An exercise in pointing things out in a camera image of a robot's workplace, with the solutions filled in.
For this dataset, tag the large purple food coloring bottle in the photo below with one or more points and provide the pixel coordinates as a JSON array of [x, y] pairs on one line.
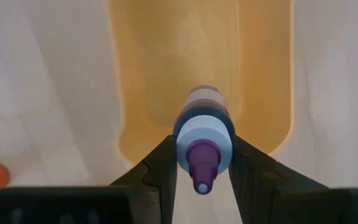
[[204, 137]]

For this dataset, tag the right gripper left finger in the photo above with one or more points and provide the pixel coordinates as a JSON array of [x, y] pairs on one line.
[[157, 174]]

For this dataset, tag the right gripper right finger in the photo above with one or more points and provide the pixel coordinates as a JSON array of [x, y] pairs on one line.
[[259, 186]]

